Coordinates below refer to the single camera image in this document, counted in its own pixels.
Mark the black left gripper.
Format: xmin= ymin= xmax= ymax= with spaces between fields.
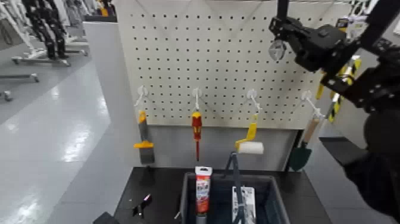
xmin=92 ymin=193 xmax=154 ymax=224

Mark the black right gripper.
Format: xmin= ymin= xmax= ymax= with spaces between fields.
xmin=268 ymin=16 xmax=348 ymax=73

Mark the black handled adjustable wrench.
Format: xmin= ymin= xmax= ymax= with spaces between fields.
xmin=268 ymin=0 xmax=290 ymax=62

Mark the gray green plastic crate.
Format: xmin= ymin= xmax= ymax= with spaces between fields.
xmin=179 ymin=172 xmax=291 ymax=224

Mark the white pegboard hook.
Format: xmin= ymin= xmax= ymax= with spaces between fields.
xmin=192 ymin=87 xmax=202 ymax=112
xmin=246 ymin=89 xmax=263 ymax=114
xmin=300 ymin=91 xmax=326 ymax=119
xmin=135 ymin=85 xmax=149 ymax=108

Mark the red white packaged tube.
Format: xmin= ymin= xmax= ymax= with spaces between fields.
xmin=194 ymin=166 xmax=213 ymax=224

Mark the white black hanging package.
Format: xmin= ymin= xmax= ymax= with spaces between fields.
xmin=336 ymin=0 xmax=371 ymax=40

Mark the gray backing panel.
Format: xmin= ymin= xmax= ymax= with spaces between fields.
xmin=146 ymin=125 xmax=299 ymax=172

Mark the yellow black striped tool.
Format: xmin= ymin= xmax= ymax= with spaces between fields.
xmin=326 ymin=55 xmax=363 ymax=123

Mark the beige metal pegboard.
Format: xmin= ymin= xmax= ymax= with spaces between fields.
xmin=114 ymin=0 xmax=354 ymax=130

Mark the red yellow screwdriver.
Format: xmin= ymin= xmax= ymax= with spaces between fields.
xmin=191 ymin=111 xmax=203 ymax=162

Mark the white carded pliers package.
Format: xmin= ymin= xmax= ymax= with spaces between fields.
xmin=231 ymin=186 xmax=257 ymax=224

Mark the black side table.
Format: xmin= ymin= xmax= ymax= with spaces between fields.
xmin=319 ymin=136 xmax=370 ymax=166

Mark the gray stand base bar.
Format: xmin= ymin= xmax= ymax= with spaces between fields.
xmin=0 ymin=73 xmax=40 ymax=83

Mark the white wheeled stand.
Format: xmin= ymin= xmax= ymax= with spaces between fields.
xmin=0 ymin=0 xmax=71 ymax=67

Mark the black background robot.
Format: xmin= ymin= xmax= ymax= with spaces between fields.
xmin=21 ymin=0 xmax=68 ymax=60

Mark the orange handled scraper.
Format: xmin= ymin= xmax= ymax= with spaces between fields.
xmin=133 ymin=110 xmax=156 ymax=166

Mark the yellow handled paint brush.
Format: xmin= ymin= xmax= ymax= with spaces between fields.
xmin=315 ymin=73 xmax=326 ymax=101

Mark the dark green crate handle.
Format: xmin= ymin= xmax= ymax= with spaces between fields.
xmin=223 ymin=151 xmax=246 ymax=224

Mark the yellow handled white paint roller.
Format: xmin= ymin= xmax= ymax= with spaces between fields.
xmin=234 ymin=114 xmax=265 ymax=155

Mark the green garden trowel wooden handle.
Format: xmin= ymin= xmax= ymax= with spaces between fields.
xmin=287 ymin=117 xmax=321 ymax=172

